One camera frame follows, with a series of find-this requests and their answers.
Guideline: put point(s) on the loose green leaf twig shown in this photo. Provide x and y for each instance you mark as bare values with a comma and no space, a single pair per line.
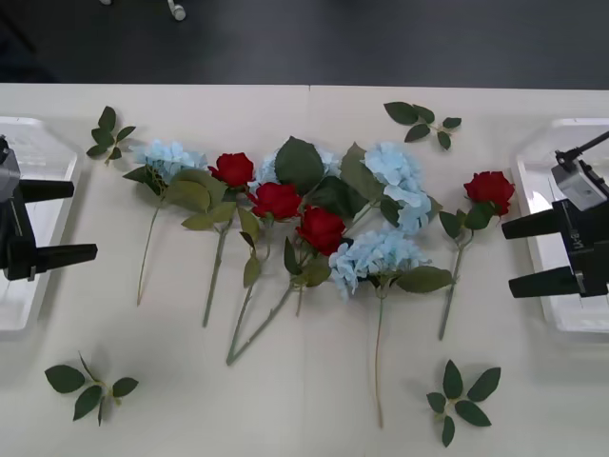
452,381
64,378
108,119
402,113

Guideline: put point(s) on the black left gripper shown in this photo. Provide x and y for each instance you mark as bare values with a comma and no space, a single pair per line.
12,224

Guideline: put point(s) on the grey arm camera box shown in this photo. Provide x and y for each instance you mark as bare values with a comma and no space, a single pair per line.
578,183
8,164

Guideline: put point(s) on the pale blue artificial flower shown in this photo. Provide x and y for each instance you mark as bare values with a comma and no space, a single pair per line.
395,166
299,164
166,157
366,257

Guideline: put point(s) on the red artificial rose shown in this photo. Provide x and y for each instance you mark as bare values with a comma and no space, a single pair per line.
321,228
490,188
231,169
276,200

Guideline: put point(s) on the shallow white box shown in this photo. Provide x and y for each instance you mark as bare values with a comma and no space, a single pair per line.
571,314
52,157

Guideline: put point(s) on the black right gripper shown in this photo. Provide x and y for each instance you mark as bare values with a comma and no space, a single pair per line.
590,247

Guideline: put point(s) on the grey right arm camera box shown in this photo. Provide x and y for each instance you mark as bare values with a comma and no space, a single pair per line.
578,183

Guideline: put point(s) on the grey left arm camera box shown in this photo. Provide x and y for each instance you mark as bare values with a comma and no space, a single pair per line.
8,164

